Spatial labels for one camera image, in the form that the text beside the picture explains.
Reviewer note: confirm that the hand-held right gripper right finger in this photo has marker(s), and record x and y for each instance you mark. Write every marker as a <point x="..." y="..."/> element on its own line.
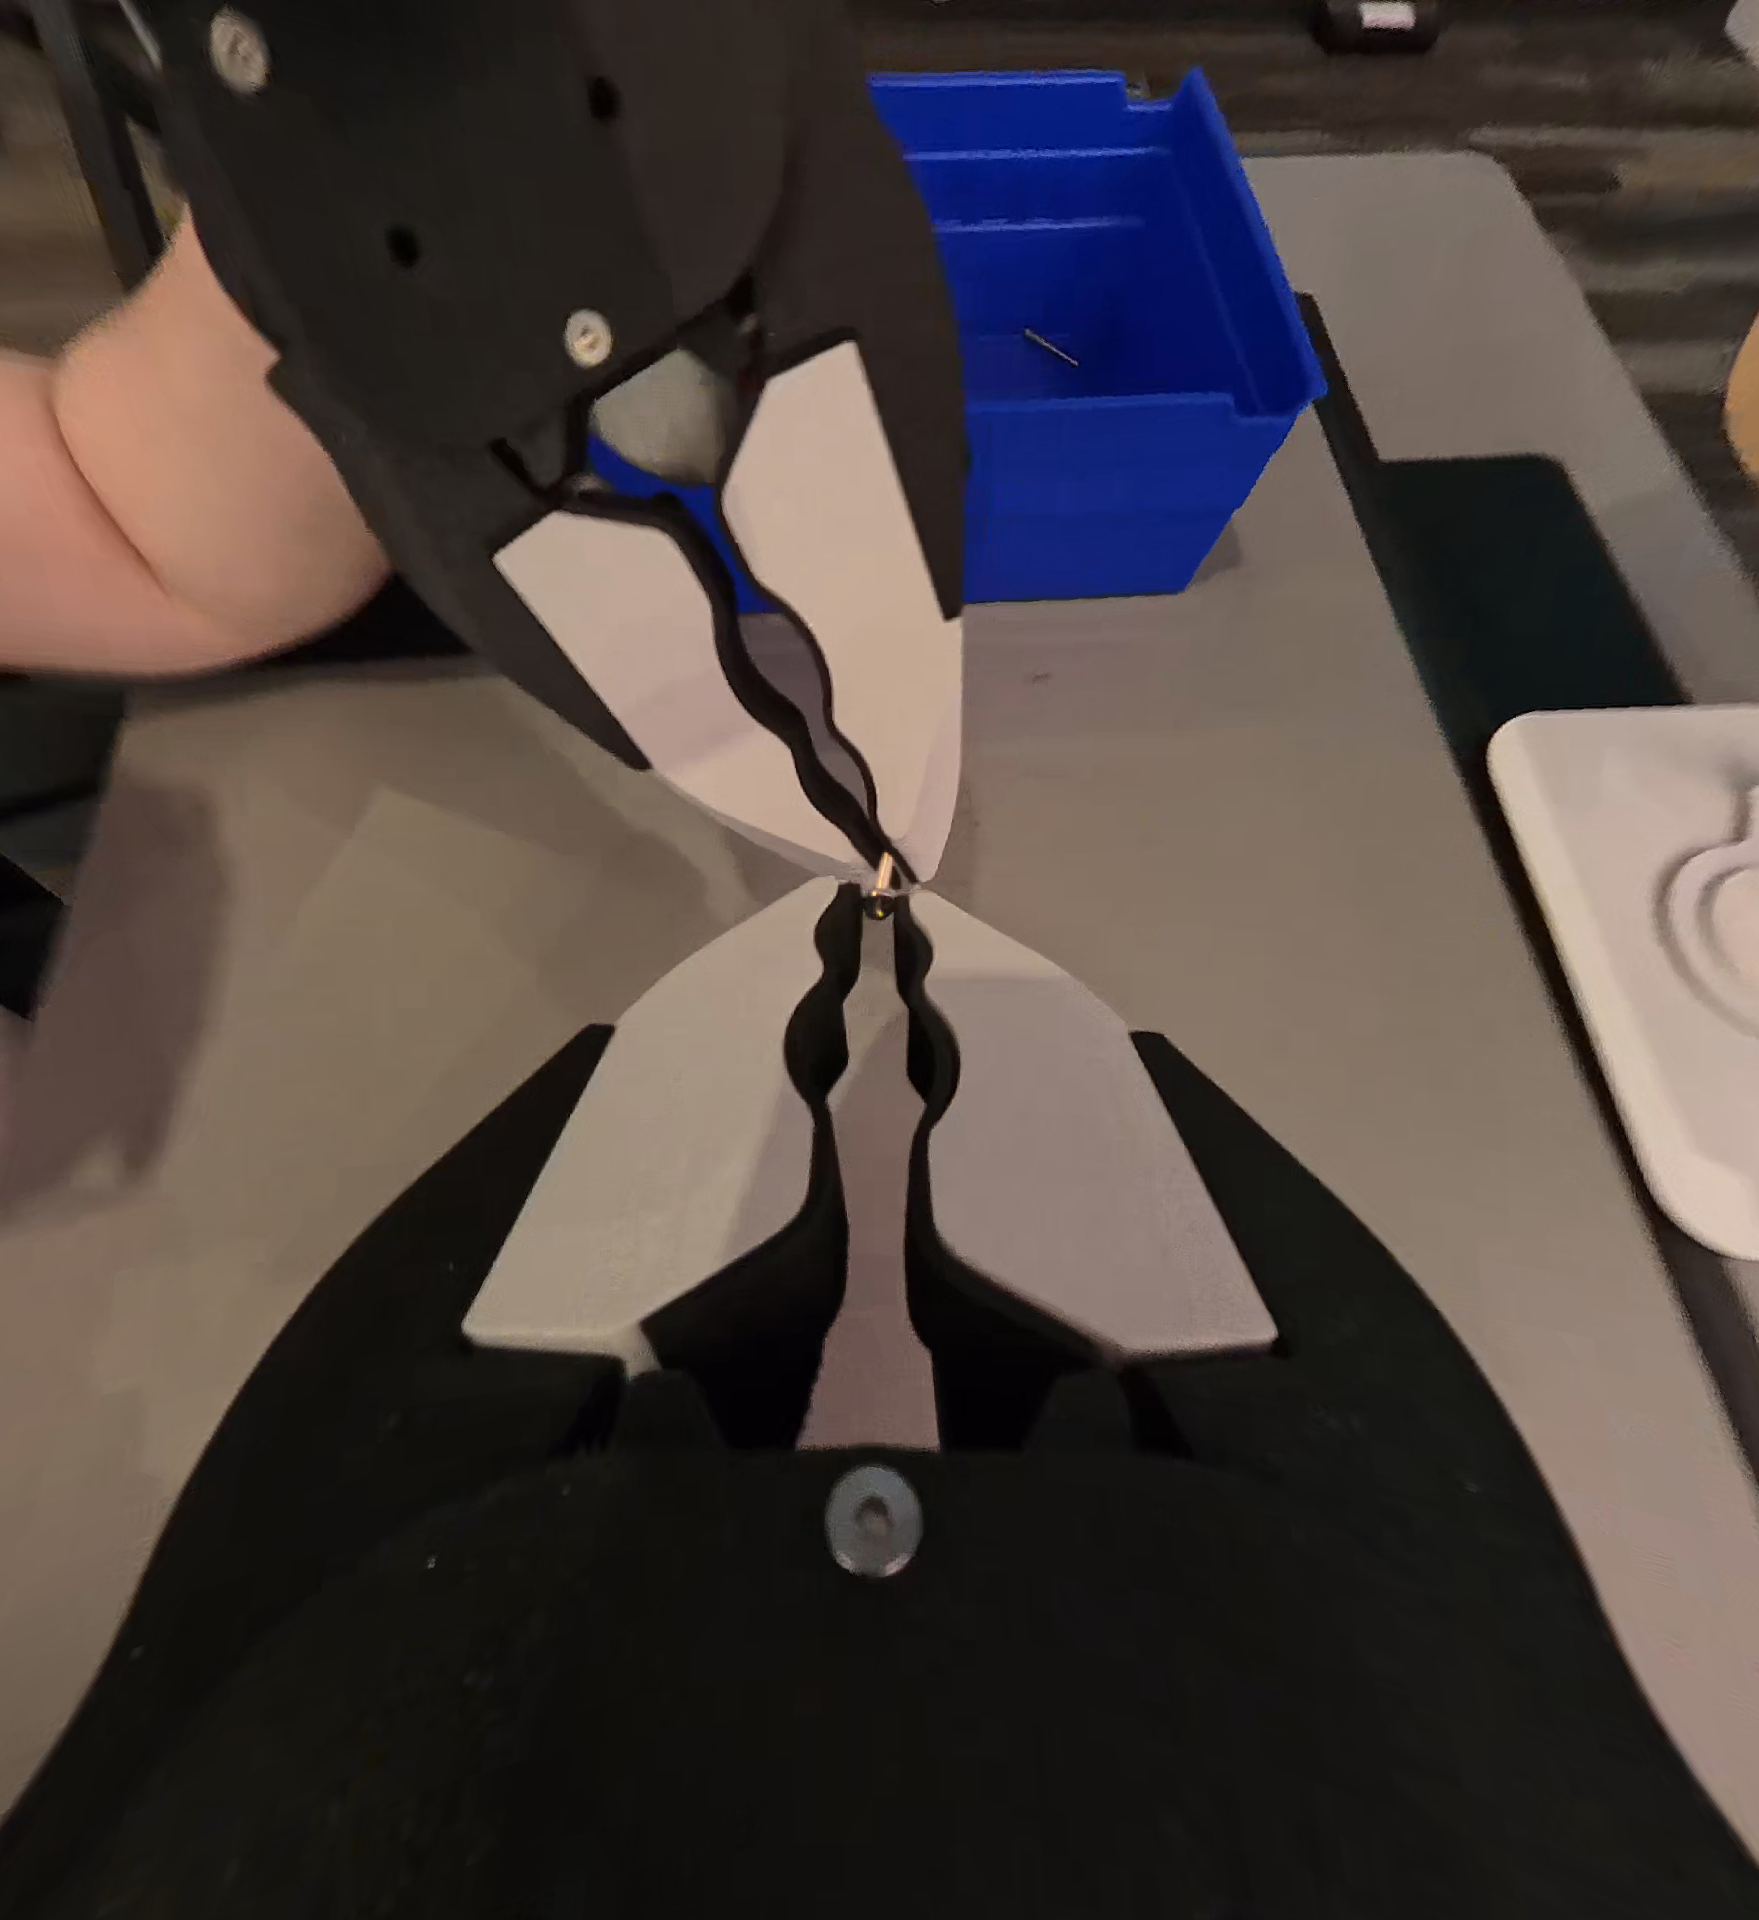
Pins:
<point x="1090" y="1184"/>

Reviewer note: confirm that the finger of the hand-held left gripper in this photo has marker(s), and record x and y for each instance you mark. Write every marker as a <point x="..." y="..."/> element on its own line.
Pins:
<point x="640" y="646"/>
<point x="864" y="569"/>

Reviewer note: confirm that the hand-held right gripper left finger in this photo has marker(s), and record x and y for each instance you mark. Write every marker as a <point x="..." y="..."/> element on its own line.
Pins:
<point x="668" y="1171"/>

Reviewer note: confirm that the blue plastic bin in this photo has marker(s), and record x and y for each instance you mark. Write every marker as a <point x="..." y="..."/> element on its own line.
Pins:
<point x="1120" y="480"/>

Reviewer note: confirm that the person's left forearm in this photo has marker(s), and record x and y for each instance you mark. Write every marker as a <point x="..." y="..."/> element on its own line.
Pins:
<point x="143" y="494"/>

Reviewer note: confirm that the white stand base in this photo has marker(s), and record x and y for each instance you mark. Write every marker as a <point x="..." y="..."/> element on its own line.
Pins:
<point x="1614" y="931"/>

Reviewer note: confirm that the black floor box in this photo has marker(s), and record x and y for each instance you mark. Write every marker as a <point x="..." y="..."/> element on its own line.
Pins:
<point x="1374" y="23"/>

